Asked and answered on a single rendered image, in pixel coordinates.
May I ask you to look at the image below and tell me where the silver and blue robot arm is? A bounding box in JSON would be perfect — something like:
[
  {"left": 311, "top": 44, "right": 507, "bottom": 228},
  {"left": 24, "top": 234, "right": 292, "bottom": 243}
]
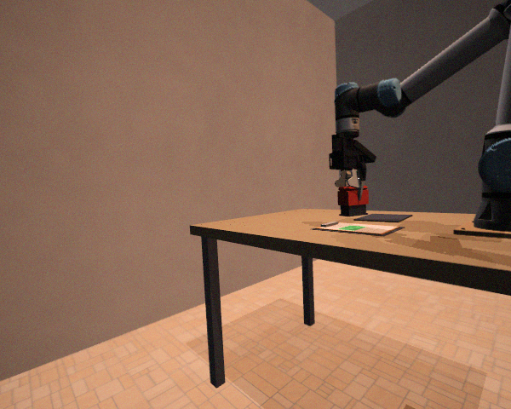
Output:
[{"left": 334, "top": 0, "right": 511, "bottom": 232}]

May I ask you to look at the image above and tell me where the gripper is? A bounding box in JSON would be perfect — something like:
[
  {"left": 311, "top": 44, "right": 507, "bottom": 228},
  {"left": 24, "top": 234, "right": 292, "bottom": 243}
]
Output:
[{"left": 329, "top": 131, "right": 366, "bottom": 200}]

